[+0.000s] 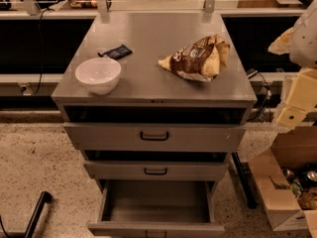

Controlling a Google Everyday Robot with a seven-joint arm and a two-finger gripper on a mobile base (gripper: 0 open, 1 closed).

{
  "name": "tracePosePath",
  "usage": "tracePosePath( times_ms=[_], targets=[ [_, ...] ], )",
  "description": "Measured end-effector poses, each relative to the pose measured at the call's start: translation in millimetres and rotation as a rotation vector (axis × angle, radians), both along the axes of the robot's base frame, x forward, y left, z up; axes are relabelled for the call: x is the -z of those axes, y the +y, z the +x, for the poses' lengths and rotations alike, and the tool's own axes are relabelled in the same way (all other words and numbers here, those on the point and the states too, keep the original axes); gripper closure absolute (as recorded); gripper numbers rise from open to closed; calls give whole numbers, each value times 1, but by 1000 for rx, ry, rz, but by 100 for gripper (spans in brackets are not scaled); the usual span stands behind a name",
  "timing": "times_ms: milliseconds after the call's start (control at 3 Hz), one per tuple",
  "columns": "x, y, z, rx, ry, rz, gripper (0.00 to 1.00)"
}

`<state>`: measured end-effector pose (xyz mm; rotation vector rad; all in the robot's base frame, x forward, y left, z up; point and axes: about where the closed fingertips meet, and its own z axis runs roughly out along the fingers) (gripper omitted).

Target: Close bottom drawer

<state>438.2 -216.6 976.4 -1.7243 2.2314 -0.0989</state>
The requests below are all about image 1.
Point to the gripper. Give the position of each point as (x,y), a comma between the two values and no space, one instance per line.
(305,40)

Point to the grey bottom drawer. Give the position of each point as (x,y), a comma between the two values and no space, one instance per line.
(156,209)

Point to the grey drawer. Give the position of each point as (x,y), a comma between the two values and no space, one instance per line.
(154,137)
(156,209)
(131,170)

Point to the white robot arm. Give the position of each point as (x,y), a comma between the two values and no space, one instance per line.
(303,41)

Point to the grey metal drawer cabinet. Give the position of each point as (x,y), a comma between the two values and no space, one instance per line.
(147,93)

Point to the grey top drawer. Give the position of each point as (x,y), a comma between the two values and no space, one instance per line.
(154,137)

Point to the grey middle drawer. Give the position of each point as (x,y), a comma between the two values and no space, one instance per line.
(131,170)

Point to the brown yellow chip bag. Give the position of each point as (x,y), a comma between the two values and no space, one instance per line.
(200,61)

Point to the cardboard box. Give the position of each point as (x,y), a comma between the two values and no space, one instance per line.
(288,150)

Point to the cans in cardboard box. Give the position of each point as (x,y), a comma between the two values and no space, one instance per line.
(303,183)

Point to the black floor bar right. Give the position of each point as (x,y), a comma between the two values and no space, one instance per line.
(251,203)

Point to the black floor bar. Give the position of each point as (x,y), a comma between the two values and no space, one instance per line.
(45,198)
(251,203)

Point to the dark blue snack bar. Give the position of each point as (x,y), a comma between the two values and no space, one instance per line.
(116,53)

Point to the white ceramic bowl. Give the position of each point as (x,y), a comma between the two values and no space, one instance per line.
(99,75)

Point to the black floor bar left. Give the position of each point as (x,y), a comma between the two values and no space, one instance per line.
(45,198)

